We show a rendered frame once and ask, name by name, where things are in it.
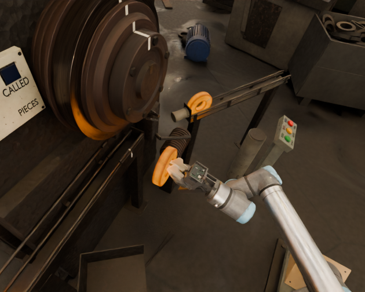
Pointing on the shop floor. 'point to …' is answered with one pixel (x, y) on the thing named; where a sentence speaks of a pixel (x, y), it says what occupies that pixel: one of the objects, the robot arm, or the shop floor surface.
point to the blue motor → (197, 43)
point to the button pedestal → (277, 145)
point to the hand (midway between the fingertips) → (165, 163)
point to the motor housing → (181, 145)
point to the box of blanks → (337, 62)
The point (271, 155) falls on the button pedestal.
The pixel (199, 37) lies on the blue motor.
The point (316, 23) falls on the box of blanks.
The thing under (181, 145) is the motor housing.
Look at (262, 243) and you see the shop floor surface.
